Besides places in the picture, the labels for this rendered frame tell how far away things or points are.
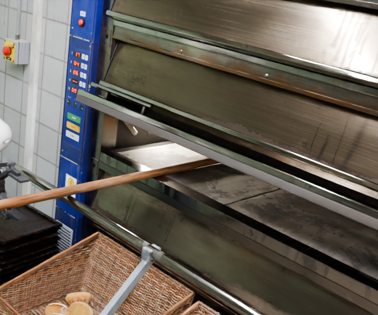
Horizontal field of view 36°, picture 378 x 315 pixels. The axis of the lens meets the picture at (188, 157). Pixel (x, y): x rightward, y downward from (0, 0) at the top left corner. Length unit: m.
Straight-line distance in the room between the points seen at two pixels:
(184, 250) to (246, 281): 0.27
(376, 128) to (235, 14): 0.56
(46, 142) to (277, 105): 1.24
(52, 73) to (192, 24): 0.85
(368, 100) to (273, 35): 0.34
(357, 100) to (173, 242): 0.87
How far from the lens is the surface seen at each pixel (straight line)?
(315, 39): 1.67
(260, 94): 1.80
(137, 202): 2.25
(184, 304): 2.09
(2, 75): 2.93
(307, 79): 1.69
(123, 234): 1.72
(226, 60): 1.86
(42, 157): 2.71
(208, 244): 2.02
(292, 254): 1.80
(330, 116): 1.67
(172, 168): 2.19
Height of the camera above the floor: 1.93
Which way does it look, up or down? 18 degrees down
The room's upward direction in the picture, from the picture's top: 9 degrees clockwise
